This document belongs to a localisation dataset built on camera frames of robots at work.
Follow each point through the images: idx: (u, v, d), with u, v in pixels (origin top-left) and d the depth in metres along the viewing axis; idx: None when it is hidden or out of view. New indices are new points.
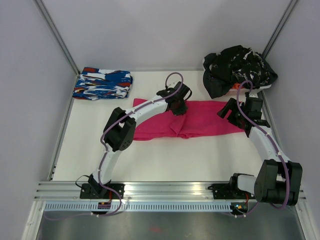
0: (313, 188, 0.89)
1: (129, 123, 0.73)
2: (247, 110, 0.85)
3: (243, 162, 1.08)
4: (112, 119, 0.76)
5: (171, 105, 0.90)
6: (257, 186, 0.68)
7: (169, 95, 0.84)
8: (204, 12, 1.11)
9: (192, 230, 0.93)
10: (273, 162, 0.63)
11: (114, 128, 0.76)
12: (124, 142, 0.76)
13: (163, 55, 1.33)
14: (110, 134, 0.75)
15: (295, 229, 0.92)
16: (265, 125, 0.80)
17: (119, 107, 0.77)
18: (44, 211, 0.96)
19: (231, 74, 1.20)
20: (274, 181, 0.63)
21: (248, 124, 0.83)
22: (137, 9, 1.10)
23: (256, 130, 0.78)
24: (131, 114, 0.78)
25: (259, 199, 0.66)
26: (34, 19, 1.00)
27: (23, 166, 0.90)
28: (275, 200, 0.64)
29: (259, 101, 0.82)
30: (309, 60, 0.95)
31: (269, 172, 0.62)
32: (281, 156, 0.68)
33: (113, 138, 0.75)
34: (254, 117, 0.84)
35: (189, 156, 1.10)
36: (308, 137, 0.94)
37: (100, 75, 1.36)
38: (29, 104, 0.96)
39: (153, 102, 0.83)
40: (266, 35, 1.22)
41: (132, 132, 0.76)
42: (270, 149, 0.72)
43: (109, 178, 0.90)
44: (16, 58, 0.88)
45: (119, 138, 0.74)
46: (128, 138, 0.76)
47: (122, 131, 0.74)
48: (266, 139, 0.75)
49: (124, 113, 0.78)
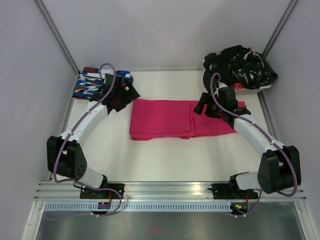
0: (313, 189, 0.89)
1: (72, 147, 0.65)
2: (223, 102, 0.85)
3: (243, 162, 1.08)
4: (52, 152, 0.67)
5: (111, 104, 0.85)
6: (262, 178, 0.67)
7: (104, 95, 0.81)
8: (204, 12, 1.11)
9: (192, 230, 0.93)
10: (271, 152, 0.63)
11: (61, 160, 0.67)
12: (78, 170, 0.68)
13: (163, 55, 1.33)
14: (60, 169, 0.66)
15: (296, 229, 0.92)
16: (246, 112, 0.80)
17: (53, 136, 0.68)
18: (44, 211, 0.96)
19: (231, 74, 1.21)
20: (277, 170, 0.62)
21: (230, 116, 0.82)
22: (137, 9, 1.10)
23: (240, 121, 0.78)
24: (69, 137, 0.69)
25: (268, 190, 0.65)
26: (34, 19, 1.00)
27: (23, 166, 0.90)
28: (283, 187, 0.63)
29: (232, 90, 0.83)
30: (310, 60, 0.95)
31: (271, 163, 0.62)
32: (276, 144, 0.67)
33: (65, 170, 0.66)
34: (232, 107, 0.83)
35: (189, 156, 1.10)
36: (308, 137, 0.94)
37: (100, 75, 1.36)
38: (29, 104, 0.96)
39: (89, 111, 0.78)
40: (266, 35, 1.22)
41: (80, 154, 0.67)
42: (262, 139, 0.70)
43: (100, 184, 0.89)
44: (16, 58, 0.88)
45: (71, 168, 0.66)
46: (80, 162, 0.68)
47: (70, 159, 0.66)
48: (254, 129, 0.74)
49: (62, 139, 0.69)
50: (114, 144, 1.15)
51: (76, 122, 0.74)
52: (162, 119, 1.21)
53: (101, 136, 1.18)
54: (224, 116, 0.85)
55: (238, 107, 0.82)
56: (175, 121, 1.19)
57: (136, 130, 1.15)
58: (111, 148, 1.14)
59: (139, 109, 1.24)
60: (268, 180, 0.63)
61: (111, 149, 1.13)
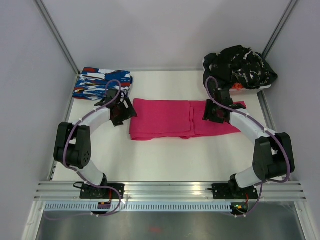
0: (313, 189, 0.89)
1: (83, 129, 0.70)
2: (220, 101, 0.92)
3: (243, 162, 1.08)
4: (61, 138, 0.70)
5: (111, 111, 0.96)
6: (257, 166, 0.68)
7: (107, 104, 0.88)
8: (204, 12, 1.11)
9: (192, 230, 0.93)
10: (264, 138, 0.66)
11: (69, 147, 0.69)
12: (84, 156, 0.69)
13: (163, 55, 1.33)
14: (68, 155, 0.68)
15: (296, 229, 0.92)
16: (240, 107, 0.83)
17: (64, 122, 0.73)
18: (44, 211, 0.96)
19: (231, 74, 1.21)
20: (270, 154, 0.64)
21: (226, 111, 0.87)
22: (137, 9, 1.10)
23: (235, 115, 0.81)
24: (80, 123, 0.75)
25: (264, 177, 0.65)
26: (34, 19, 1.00)
27: (23, 165, 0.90)
28: (278, 174, 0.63)
29: (227, 91, 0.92)
30: (309, 60, 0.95)
31: (263, 148, 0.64)
32: (268, 131, 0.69)
33: (72, 155, 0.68)
34: (228, 104, 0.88)
35: (189, 156, 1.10)
36: (308, 137, 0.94)
37: (100, 75, 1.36)
38: (29, 104, 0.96)
39: (96, 110, 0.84)
40: (266, 35, 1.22)
41: (88, 139, 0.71)
42: (256, 128, 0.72)
43: (101, 181, 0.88)
44: (16, 58, 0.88)
45: (77, 152, 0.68)
46: (87, 148, 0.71)
47: (78, 142, 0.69)
48: (248, 120, 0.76)
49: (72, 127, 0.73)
50: (114, 144, 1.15)
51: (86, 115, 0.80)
52: (163, 119, 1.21)
53: (101, 136, 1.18)
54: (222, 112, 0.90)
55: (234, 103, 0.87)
56: (175, 121, 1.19)
57: (136, 130, 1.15)
58: (111, 148, 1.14)
59: (139, 109, 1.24)
60: (262, 166, 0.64)
61: (111, 148, 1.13)
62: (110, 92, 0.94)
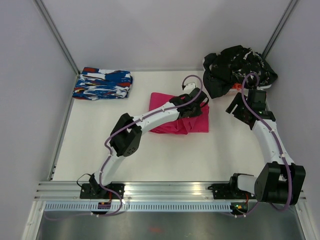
0: (314, 189, 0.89)
1: (135, 131, 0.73)
2: (250, 101, 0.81)
3: (243, 162, 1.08)
4: (120, 124, 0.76)
5: (184, 114, 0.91)
6: (259, 186, 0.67)
7: (180, 105, 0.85)
8: (204, 12, 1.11)
9: (192, 230, 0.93)
10: (275, 165, 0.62)
11: (121, 134, 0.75)
12: (127, 150, 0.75)
13: (163, 55, 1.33)
14: (116, 139, 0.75)
15: (296, 229, 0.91)
16: (270, 118, 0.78)
17: (127, 114, 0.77)
18: (44, 211, 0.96)
19: (231, 74, 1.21)
20: (275, 183, 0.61)
21: (252, 115, 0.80)
22: (137, 10, 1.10)
23: (260, 125, 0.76)
24: (138, 122, 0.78)
25: (260, 199, 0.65)
26: (34, 20, 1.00)
27: (23, 166, 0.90)
28: (275, 200, 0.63)
29: (263, 93, 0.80)
30: (310, 60, 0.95)
31: (271, 175, 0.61)
32: (285, 158, 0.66)
33: (119, 143, 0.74)
34: (257, 108, 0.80)
35: (189, 156, 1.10)
36: (308, 137, 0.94)
37: (100, 75, 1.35)
38: (29, 104, 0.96)
39: (163, 110, 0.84)
40: (266, 35, 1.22)
41: (137, 141, 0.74)
42: (274, 149, 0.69)
43: (106, 183, 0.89)
44: (16, 58, 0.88)
45: (124, 144, 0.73)
46: (134, 145, 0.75)
47: (127, 138, 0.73)
48: (270, 136, 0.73)
49: (131, 120, 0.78)
50: None
51: (150, 113, 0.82)
52: None
53: (101, 137, 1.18)
54: (247, 115, 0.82)
55: (264, 110, 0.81)
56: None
57: (190, 126, 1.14)
58: None
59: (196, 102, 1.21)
60: (262, 189, 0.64)
61: None
62: (191, 92, 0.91)
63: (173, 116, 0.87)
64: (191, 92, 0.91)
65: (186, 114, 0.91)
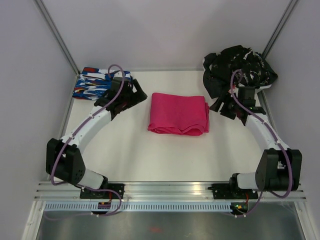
0: (314, 189, 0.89)
1: (71, 151, 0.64)
2: (241, 98, 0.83)
3: (243, 161, 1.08)
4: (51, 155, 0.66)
5: (115, 110, 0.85)
6: (259, 175, 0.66)
7: (106, 105, 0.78)
8: (204, 12, 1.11)
9: (192, 230, 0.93)
10: (273, 150, 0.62)
11: (60, 163, 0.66)
12: (75, 175, 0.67)
13: (163, 55, 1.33)
14: (58, 171, 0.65)
15: (296, 230, 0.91)
16: (261, 112, 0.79)
17: (54, 138, 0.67)
18: (44, 211, 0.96)
19: (231, 74, 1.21)
20: (275, 168, 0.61)
21: (244, 112, 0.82)
22: (137, 10, 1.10)
23: (253, 119, 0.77)
24: (70, 141, 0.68)
25: (262, 188, 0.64)
26: (34, 20, 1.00)
27: (23, 166, 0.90)
28: (278, 188, 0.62)
29: (252, 89, 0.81)
30: (310, 60, 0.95)
31: (270, 160, 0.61)
32: (281, 144, 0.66)
33: (63, 174, 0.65)
34: (249, 105, 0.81)
35: (189, 156, 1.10)
36: (308, 137, 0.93)
37: (100, 75, 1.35)
38: (29, 104, 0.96)
39: (93, 116, 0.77)
40: (266, 35, 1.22)
41: (78, 160, 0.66)
42: (269, 138, 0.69)
43: (100, 185, 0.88)
44: (16, 58, 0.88)
45: (68, 173, 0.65)
46: (79, 167, 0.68)
47: (67, 163, 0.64)
48: (264, 127, 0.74)
49: (62, 143, 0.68)
50: (113, 144, 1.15)
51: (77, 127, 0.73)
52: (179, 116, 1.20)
53: (101, 137, 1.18)
54: (239, 111, 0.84)
55: (255, 106, 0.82)
56: (153, 117, 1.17)
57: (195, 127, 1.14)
58: (111, 149, 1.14)
59: (198, 105, 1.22)
60: (263, 178, 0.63)
61: (111, 149, 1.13)
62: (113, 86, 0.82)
63: (107, 117, 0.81)
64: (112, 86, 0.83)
65: (117, 109, 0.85)
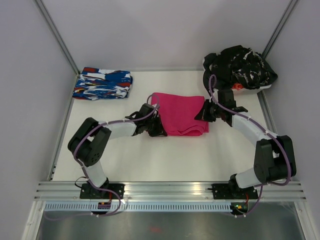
0: (313, 189, 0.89)
1: (104, 131, 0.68)
2: (222, 102, 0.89)
3: (243, 162, 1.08)
4: (81, 132, 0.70)
5: (138, 130, 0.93)
6: (258, 169, 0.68)
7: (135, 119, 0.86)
8: (204, 12, 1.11)
9: (192, 230, 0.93)
10: (265, 141, 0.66)
11: (85, 143, 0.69)
12: (93, 156, 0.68)
13: (163, 55, 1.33)
14: (80, 148, 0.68)
15: (296, 230, 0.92)
16: (243, 110, 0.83)
17: (91, 118, 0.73)
18: (44, 211, 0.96)
19: (231, 74, 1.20)
20: (271, 157, 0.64)
21: (228, 114, 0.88)
22: (137, 10, 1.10)
23: (238, 118, 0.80)
24: (105, 125, 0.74)
25: (264, 180, 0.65)
26: (34, 20, 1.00)
27: (23, 166, 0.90)
28: (279, 176, 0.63)
29: (230, 91, 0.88)
30: (310, 60, 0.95)
31: (265, 150, 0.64)
32: (270, 134, 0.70)
33: (84, 152, 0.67)
34: (230, 106, 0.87)
35: (190, 156, 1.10)
36: (308, 138, 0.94)
37: (100, 75, 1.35)
38: (29, 104, 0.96)
39: (124, 121, 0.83)
40: (266, 35, 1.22)
41: (104, 142, 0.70)
42: (257, 130, 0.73)
43: (101, 184, 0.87)
44: (16, 58, 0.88)
45: (89, 151, 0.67)
46: (100, 150, 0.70)
47: (94, 141, 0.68)
48: (250, 122, 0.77)
49: (97, 124, 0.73)
50: (114, 144, 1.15)
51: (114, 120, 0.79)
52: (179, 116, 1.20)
53: None
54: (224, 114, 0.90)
55: (236, 106, 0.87)
56: None
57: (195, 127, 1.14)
58: (112, 148, 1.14)
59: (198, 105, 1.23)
60: (262, 169, 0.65)
61: (111, 149, 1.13)
62: (143, 109, 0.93)
63: (129, 129, 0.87)
64: (142, 109, 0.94)
65: (139, 129, 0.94)
